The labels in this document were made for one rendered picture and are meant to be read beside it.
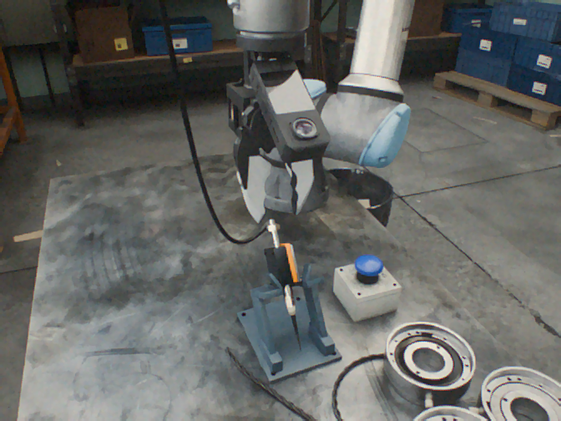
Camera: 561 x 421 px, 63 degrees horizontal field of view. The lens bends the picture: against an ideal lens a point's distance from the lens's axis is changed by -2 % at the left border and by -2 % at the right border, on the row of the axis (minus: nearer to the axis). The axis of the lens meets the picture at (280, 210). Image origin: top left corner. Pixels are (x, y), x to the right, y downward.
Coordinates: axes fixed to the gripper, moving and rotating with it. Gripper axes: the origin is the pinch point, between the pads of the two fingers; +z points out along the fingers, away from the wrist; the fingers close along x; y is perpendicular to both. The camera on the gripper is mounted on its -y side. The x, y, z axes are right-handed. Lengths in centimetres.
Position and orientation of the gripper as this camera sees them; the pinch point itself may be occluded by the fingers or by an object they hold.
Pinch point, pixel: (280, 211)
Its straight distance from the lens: 55.3
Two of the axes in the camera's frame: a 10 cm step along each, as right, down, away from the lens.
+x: -9.2, 2.0, -3.3
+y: -3.9, -4.7, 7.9
